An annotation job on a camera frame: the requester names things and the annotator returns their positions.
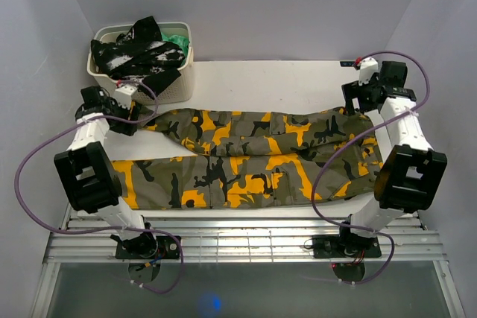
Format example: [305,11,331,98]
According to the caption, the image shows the aluminium table edge rail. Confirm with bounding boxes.
[412,212,427,230]

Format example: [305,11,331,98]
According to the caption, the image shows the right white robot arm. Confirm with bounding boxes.
[336,57,447,256]

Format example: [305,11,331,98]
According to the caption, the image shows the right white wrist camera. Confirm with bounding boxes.
[354,57,379,86]

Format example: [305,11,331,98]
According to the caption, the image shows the blue table label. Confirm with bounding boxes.
[339,60,355,67]

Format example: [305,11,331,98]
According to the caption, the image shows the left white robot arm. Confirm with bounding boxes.
[54,83,158,258]

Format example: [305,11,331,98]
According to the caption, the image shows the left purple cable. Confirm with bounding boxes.
[13,79,186,293]

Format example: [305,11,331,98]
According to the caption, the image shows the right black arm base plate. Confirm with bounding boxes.
[311,235,382,258]

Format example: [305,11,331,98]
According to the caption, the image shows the aluminium front rail frame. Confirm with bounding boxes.
[45,215,446,264]

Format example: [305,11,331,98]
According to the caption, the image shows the yellow camouflage trousers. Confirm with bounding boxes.
[113,107,383,210]

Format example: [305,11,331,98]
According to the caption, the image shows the white perforated laundry basket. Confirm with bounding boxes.
[86,22,195,104]

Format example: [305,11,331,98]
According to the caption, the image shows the green cloth in basket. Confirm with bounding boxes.
[161,32,190,57]

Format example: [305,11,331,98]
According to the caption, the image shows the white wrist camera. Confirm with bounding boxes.
[113,81,138,109]
[354,57,379,86]

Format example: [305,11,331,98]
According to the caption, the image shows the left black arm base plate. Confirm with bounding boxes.
[114,236,181,261]

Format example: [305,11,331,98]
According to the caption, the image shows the black white patterned trousers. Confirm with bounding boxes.
[90,16,185,95]

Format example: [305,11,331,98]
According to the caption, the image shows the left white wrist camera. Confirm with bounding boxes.
[113,81,138,109]

